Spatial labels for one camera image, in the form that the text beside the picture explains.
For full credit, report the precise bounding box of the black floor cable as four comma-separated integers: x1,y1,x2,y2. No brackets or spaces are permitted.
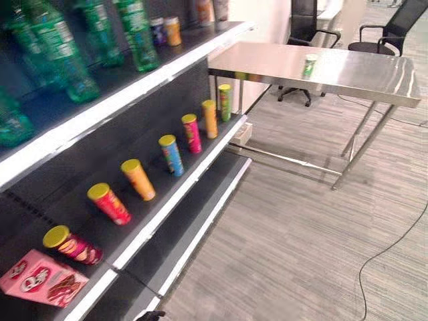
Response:
353,200,428,321

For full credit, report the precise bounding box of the short purple chips can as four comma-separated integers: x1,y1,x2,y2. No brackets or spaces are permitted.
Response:
150,17,167,46

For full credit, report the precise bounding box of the tall green chips can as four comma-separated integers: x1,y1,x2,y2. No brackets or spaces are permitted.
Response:
217,84,233,123

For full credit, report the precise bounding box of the black store shelf unit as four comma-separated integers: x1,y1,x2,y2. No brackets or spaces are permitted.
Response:
0,20,258,321

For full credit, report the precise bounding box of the cardboard box under table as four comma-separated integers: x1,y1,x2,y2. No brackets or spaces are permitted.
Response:
230,122,253,147

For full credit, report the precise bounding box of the short orange chips can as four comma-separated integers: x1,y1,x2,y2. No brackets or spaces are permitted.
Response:
163,17,183,47

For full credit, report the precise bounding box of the tall orange chips can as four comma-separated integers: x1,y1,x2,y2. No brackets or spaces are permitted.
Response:
120,158,157,202
201,99,219,140

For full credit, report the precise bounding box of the tall red chips can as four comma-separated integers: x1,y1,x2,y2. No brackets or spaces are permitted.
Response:
86,183,132,226

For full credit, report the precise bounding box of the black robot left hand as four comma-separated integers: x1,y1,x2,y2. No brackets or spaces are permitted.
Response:
140,310,167,321

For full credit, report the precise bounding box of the tall maroon chips can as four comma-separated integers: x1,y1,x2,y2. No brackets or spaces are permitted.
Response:
42,225,104,266

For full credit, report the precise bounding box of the green plastic soda bottle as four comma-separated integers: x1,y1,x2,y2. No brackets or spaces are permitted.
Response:
5,6,51,88
0,87,36,148
20,0,101,103
74,0,125,68
113,0,160,73

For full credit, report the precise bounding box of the pink snack box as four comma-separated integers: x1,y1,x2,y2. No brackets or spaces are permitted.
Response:
0,249,90,309

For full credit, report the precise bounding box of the tall blue chips can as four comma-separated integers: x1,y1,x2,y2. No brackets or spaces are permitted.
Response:
158,134,185,178

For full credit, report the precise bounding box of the black mesh office chair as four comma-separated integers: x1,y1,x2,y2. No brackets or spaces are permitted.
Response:
348,3,428,58

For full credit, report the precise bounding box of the stainless steel table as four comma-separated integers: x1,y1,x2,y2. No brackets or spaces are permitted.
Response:
207,41,422,191

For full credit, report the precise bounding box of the tall magenta chips can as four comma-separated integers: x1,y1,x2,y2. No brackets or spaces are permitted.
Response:
181,113,203,154

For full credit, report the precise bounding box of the grey chips can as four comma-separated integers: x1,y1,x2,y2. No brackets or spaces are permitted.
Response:
212,0,230,21

